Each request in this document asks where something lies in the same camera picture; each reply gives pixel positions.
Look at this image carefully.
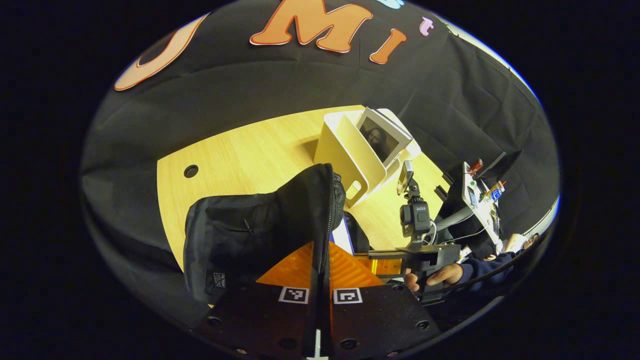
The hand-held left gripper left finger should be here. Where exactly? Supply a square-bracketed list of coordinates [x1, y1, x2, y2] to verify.
[194, 241, 319, 360]

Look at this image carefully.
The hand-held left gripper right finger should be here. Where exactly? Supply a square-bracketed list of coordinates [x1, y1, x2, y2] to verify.
[327, 243, 442, 360]

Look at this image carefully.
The black schoolbag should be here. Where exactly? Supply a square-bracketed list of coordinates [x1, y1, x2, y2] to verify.
[182, 162, 372, 306]

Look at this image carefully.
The white portrait cover book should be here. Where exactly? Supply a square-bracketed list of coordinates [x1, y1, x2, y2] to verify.
[356, 106, 414, 169]

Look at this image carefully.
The white bookshelf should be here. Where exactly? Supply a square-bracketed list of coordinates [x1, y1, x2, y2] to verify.
[314, 108, 422, 209]

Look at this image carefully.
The white cluttered side desk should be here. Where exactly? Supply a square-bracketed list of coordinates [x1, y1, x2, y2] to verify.
[440, 160, 503, 246]

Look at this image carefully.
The black monitor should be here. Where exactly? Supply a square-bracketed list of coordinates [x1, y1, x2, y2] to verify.
[477, 149, 524, 188]

